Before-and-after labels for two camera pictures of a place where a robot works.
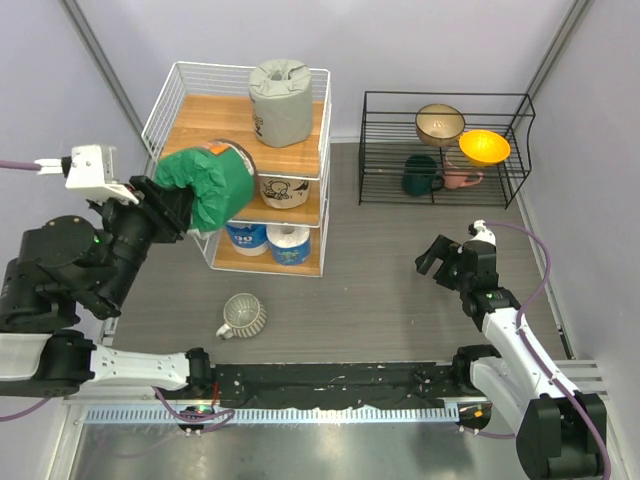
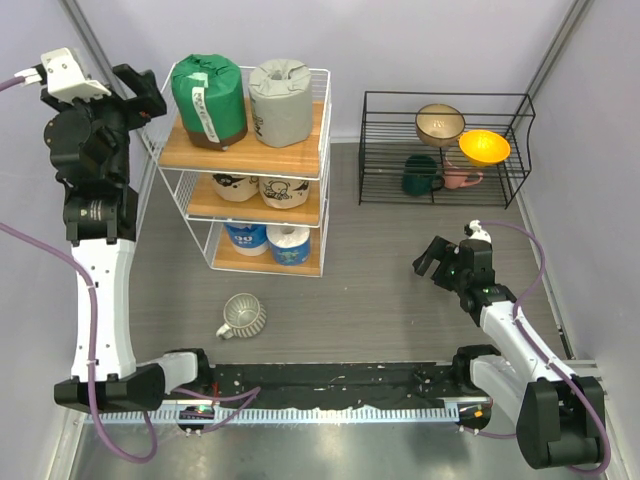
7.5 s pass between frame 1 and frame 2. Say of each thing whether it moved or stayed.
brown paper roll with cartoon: stayed
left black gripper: moved
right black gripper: stayed
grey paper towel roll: stayed
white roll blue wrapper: stayed
